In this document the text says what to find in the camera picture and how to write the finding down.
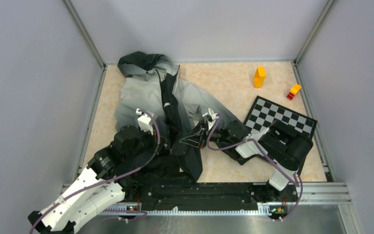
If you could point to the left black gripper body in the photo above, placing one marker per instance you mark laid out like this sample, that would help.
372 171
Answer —
146 142

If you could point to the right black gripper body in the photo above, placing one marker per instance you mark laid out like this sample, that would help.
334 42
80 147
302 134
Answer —
217 136

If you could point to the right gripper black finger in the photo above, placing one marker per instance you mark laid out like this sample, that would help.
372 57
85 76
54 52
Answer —
201 127
196 140

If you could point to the grey black gradient hooded jacket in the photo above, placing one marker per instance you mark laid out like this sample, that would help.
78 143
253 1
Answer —
153 84

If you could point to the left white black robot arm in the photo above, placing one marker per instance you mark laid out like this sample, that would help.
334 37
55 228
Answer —
101 182

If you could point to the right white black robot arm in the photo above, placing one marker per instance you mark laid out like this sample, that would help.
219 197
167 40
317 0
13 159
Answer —
279 144

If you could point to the black white checkerboard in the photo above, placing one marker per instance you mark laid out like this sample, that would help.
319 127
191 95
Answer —
263 112

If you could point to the red yellow toy block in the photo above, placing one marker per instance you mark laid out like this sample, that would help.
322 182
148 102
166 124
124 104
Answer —
293 91

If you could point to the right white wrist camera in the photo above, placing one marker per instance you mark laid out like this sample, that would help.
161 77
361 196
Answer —
210 118

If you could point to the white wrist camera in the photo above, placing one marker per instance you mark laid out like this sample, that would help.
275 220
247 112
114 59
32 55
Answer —
146 120
210 118

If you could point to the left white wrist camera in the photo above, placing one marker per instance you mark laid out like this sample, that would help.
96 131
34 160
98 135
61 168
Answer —
146 120

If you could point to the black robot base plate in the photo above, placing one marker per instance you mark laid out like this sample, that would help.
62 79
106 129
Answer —
223 197

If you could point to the aluminium frame rail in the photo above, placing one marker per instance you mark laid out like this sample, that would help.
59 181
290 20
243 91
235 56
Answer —
312 193

